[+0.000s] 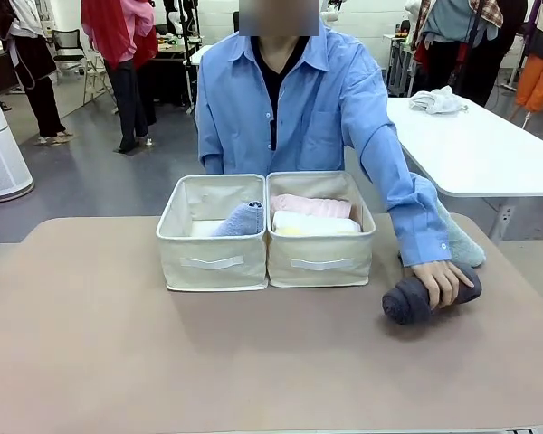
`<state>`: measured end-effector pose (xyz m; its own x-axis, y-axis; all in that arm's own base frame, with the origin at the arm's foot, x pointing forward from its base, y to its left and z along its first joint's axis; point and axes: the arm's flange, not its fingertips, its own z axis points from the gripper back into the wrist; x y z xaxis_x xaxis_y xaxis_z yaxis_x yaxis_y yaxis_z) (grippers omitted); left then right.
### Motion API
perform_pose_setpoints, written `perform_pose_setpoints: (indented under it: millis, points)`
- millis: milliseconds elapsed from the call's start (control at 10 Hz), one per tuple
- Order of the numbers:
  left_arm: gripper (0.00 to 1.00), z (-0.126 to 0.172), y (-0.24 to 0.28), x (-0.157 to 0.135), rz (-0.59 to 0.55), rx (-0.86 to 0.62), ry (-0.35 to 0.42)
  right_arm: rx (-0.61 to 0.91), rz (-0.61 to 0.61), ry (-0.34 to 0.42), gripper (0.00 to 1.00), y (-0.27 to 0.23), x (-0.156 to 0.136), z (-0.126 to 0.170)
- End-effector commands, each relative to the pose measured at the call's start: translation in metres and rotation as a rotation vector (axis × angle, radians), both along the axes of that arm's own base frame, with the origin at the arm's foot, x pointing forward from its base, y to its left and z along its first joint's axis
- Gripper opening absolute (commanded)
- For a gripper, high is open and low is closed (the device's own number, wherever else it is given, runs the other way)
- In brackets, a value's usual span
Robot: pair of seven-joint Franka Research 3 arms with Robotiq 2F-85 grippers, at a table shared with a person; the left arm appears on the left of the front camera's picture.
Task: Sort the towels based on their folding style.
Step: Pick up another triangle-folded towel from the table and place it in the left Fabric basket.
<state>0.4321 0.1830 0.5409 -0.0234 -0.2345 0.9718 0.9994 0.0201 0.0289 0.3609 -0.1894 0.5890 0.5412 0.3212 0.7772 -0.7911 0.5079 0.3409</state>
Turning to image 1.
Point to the crumpled white cloth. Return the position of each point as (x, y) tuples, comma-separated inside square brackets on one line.
[(436, 101)]

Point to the bystander in red shawl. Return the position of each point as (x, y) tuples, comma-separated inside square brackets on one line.
[(126, 90)]

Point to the large white side table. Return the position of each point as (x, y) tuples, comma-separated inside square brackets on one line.
[(470, 149)]

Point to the person in blue shirt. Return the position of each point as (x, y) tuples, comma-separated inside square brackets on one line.
[(326, 113)]

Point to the person's left forearm blue sleeve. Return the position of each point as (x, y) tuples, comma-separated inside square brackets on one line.
[(418, 221)]

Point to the white cylindrical air purifier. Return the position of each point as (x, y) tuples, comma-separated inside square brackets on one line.
[(2, 153)]

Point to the bystander in black clothes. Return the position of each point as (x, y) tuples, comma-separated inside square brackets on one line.
[(40, 90)]

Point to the dark grey towel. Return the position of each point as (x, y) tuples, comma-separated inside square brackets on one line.
[(405, 305)]

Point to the light pink towel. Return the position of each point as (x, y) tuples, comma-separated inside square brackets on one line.
[(307, 205)]

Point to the cream fabric storage basket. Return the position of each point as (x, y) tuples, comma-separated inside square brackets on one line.
[(208, 267), (321, 267)]

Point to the mint green folded towel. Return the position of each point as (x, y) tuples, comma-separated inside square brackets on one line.
[(463, 246)]

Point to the cluttered background desk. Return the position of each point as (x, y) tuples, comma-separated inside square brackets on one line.
[(172, 54)]

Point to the white folded towel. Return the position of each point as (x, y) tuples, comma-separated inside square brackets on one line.
[(317, 223)]

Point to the grey folding chair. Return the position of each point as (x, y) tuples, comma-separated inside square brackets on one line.
[(95, 72)]

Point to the small white background table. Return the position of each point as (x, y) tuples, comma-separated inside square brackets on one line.
[(396, 63)]

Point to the black office chair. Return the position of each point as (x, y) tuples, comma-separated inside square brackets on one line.
[(67, 43)]

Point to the mannequin with blue garments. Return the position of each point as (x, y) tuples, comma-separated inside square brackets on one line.
[(448, 22)]

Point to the mannequin with orange trousers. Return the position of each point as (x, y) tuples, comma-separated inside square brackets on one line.
[(536, 77)]

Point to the person's left hand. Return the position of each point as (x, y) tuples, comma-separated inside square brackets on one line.
[(439, 280)]

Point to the blue rolled towel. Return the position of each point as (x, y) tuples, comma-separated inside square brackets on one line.
[(240, 221)]

